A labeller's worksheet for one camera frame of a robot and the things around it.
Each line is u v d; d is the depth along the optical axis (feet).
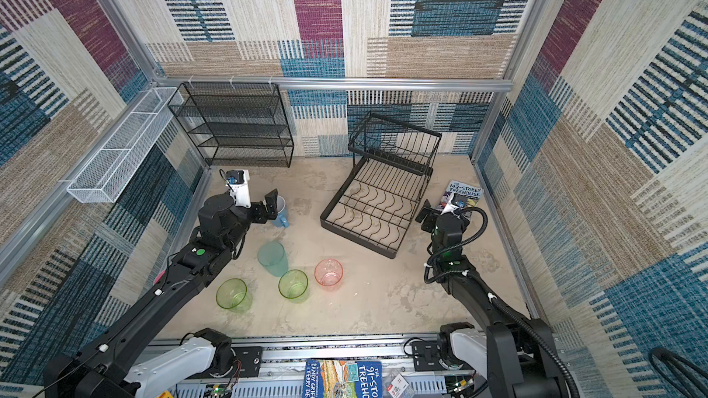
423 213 2.55
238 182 2.07
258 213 2.21
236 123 3.65
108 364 1.30
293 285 2.82
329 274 2.86
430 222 2.50
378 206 3.37
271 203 2.26
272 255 3.18
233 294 2.74
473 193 3.45
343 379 2.26
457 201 2.34
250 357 2.44
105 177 2.32
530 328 1.35
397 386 2.25
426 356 2.39
